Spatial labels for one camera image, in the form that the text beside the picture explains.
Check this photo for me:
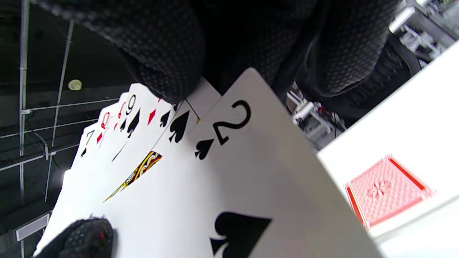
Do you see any person's left hand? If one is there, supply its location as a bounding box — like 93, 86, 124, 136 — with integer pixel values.
34, 217, 115, 258

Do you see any dealt red-backed cards pile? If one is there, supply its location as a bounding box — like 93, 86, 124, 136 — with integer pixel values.
34, 67, 386, 258
345, 155, 436, 230

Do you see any person's right hand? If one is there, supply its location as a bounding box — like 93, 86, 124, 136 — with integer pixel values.
36, 0, 400, 104

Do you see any grey ceiling pipe grid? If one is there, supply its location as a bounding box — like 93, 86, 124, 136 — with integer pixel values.
0, 0, 120, 203

